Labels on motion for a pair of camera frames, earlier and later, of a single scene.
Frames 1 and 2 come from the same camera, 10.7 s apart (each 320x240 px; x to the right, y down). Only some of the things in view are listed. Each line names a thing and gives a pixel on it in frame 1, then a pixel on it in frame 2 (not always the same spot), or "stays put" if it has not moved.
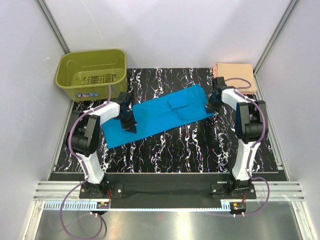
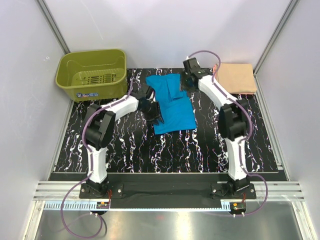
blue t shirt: x=153 y=115 -> x=175 y=106
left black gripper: x=133 y=128 -> x=155 y=115
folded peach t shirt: x=239 y=70 stays put
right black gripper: x=209 y=101 -> x=183 y=76
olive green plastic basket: x=87 y=74 stays put
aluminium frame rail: x=65 y=190 stays put
